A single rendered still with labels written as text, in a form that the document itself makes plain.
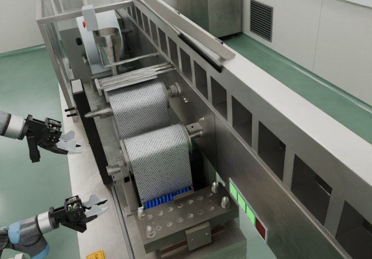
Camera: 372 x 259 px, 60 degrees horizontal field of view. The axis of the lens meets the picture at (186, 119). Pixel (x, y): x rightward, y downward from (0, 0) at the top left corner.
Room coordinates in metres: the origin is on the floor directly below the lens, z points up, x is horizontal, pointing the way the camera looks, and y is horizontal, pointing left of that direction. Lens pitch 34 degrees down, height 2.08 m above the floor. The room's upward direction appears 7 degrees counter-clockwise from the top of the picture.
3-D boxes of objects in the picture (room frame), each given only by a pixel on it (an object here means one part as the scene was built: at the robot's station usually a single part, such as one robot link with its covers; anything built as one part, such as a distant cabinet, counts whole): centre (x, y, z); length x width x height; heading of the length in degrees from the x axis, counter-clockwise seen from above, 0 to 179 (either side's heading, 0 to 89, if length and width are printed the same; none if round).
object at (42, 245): (0.82, 0.66, 1.01); 0.11 x 0.08 x 0.11; 68
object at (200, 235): (0.80, 0.01, 0.96); 0.10 x 0.03 x 0.11; 107
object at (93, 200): (0.92, 0.41, 1.11); 0.09 x 0.03 x 0.06; 116
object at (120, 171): (1.02, 0.30, 1.05); 0.06 x 0.05 x 0.31; 107
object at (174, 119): (2.13, 0.24, 1.02); 2.24 x 0.04 x 0.24; 17
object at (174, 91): (1.33, 0.05, 1.33); 0.07 x 0.07 x 0.07; 17
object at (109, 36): (1.72, 0.37, 1.50); 0.14 x 0.14 x 0.06
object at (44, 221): (0.84, 0.58, 1.11); 0.08 x 0.05 x 0.08; 17
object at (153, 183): (0.98, 0.12, 1.11); 0.23 x 0.01 x 0.18; 107
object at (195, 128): (1.09, -0.03, 1.28); 0.06 x 0.05 x 0.02; 107
